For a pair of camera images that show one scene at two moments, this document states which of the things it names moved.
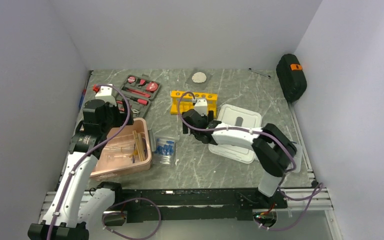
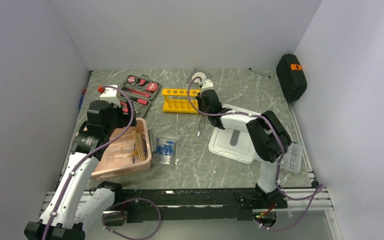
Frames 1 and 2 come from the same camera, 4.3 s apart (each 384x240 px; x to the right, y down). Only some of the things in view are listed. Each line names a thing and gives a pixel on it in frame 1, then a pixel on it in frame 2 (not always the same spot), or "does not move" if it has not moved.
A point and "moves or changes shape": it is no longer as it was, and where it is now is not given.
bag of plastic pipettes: (120, 150) does not move
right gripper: (210, 116) -> (199, 100)
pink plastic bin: (128, 152) does not move
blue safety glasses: (145, 150) does not move
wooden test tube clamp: (139, 145) does not move
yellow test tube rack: (181, 100) moves or changes shape
